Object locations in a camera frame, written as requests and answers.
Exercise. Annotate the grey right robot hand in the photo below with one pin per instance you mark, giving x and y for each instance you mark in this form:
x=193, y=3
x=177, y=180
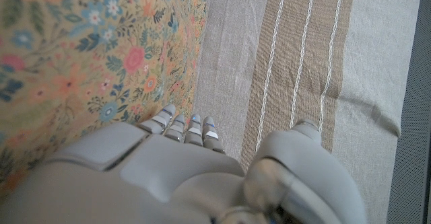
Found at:
x=161, y=170

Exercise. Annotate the beige striped curtain backdrop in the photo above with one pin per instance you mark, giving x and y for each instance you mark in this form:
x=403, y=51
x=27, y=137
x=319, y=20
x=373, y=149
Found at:
x=303, y=49

